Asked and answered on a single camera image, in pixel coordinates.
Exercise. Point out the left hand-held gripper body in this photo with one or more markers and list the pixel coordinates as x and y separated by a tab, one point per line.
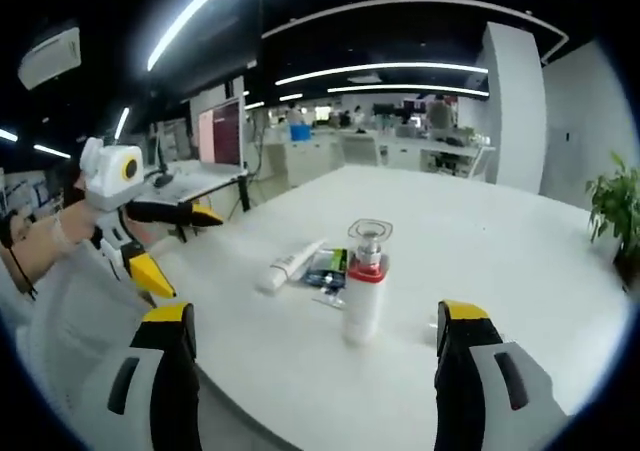
112	176

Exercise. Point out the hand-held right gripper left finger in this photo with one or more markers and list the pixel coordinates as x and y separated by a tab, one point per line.
135	396

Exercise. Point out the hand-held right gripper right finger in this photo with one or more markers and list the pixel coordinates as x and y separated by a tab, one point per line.
480	396

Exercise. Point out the large white skincare tube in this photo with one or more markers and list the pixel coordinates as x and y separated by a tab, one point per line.
290	268

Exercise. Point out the clear-capped red-collared skincare spray bottle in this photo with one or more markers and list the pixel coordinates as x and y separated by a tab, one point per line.
362	296

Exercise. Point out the green silver skincare sachet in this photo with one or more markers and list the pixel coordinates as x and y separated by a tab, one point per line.
332	260

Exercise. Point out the blue storage box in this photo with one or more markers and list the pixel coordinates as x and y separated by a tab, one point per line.
300	133

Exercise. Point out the person's left hand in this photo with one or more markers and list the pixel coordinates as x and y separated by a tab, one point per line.
80	226

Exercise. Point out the white wristband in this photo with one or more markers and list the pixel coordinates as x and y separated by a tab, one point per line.
60	233

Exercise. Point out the computer monitor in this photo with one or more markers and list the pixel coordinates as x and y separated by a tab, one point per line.
220	136

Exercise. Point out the white mesh office chair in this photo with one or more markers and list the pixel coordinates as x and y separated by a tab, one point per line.
65	321

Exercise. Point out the white ceiling unit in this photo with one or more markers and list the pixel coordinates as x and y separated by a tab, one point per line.
50	58

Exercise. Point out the ceiling light strip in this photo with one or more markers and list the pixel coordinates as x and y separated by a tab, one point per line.
410	90
380	68
195	16

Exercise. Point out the potted green plant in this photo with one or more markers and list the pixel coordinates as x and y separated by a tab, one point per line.
615	206

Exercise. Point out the row of white office desks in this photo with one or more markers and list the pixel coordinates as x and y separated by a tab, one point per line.
400	153

